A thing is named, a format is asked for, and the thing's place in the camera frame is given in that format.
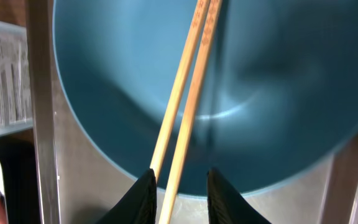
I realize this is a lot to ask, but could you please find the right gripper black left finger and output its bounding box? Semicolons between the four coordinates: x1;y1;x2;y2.
96;169;157;224

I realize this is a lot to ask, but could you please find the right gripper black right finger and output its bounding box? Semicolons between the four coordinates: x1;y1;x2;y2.
207;168;270;224

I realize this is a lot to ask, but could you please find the wooden chopstick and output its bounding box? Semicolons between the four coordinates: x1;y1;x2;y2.
150;0;210;182
158;0;223;224

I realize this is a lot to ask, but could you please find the dark blue plate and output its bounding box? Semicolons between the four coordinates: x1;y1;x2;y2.
53;0;358;197

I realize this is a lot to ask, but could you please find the black waste tray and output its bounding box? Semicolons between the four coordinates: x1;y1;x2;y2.
0;137;41;223

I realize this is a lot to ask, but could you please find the clear plastic bin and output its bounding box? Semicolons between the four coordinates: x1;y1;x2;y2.
0;21;33;136

